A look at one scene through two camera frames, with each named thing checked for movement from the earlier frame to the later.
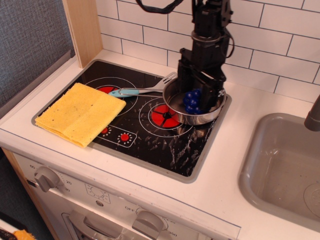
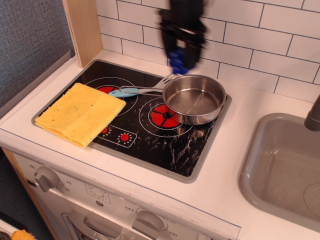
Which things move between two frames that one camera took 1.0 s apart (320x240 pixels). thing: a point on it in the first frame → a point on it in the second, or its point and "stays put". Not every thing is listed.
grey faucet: [312, 120] stays put
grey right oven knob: [148, 224] stays put
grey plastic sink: [280, 170] stays put
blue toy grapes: [191, 101] → [178, 61]
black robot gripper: [207, 58] → [183, 23]
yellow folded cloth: [80, 114] stays put
